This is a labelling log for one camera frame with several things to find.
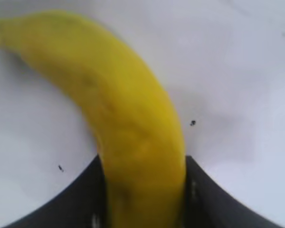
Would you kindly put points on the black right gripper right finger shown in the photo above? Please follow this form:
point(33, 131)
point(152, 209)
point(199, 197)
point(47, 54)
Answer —
point(216, 202)

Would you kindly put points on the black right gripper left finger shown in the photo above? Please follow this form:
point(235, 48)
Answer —
point(69, 204)

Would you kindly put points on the yellow banana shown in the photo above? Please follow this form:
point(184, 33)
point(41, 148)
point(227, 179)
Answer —
point(123, 99)

